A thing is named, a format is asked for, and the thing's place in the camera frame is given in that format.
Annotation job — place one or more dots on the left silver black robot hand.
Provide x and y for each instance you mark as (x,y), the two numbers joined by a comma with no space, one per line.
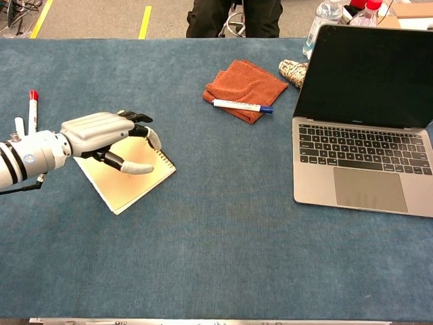
(94,130)

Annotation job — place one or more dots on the yellow spiral notebook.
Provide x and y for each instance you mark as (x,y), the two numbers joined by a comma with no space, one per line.
(135,189)

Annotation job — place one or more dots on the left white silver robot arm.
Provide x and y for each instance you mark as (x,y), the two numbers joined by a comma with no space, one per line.
(37,152)

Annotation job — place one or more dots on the red whiteboard marker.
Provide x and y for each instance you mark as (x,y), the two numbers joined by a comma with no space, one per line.
(32,111)

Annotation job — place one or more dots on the black-capped white marker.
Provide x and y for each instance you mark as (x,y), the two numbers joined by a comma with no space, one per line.
(19,127)

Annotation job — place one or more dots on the blue whiteboard marker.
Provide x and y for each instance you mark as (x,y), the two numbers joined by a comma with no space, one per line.
(240,105)

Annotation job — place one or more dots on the person in black trousers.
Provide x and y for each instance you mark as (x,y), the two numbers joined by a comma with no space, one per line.
(206,17)

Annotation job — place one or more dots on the orange folded cloth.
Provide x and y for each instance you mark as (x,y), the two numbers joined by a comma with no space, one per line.
(250,84)

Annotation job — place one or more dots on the blue felt table mat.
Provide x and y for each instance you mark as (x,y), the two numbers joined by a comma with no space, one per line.
(216,254)

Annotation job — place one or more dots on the chrome stool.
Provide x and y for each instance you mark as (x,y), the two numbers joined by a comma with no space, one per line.
(235,22)

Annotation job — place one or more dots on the patterned rolled cloth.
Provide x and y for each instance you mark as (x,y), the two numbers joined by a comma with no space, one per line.
(293,71)

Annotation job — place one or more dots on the clear bottle blue label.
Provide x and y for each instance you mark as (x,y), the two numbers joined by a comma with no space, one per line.
(319,23)

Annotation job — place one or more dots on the grey open laptop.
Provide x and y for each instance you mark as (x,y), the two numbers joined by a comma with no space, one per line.
(365,152)

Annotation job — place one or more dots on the clear bottle red label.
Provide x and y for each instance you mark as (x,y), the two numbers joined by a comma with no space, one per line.
(365,17)

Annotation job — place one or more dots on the cardboard box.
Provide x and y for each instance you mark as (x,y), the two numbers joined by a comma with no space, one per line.
(412,13)

